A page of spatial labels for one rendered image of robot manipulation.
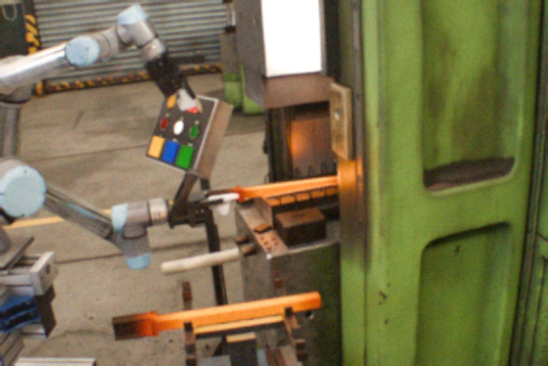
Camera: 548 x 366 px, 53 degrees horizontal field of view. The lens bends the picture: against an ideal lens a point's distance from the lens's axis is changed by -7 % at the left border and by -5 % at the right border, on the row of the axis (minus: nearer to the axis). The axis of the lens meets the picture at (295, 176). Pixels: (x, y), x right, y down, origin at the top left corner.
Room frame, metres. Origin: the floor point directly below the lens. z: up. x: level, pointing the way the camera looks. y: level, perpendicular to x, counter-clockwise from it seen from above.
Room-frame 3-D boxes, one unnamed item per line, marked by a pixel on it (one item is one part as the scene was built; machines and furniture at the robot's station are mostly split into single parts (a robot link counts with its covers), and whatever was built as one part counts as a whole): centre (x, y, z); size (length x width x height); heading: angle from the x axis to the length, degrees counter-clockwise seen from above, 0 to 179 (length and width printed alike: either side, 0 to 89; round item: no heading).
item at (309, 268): (1.60, -0.12, 0.69); 0.56 x 0.38 x 0.45; 108
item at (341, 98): (1.33, -0.12, 1.27); 0.09 x 0.02 x 0.17; 18
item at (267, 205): (1.65, -0.09, 0.96); 0.42 x 0.20 x 0.09; 108
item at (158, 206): (1.46, 0.39, 1.00); 0.08 x 0.05 x 0.08; 18
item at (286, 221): (1.44, -0.01, 0.95); 0.12 x 0.08 x 0.06; 108
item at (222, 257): (1.89, 0.30, 0.62); 0.44 x 0.05 x 0.05; 108
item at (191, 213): (1.49, 0.31, 0.99); 0.12 x 0.08 x 0.09; 108
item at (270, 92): (1.65, -0.09, 1.32); 0.42 x 0.20 x 0.10; 108
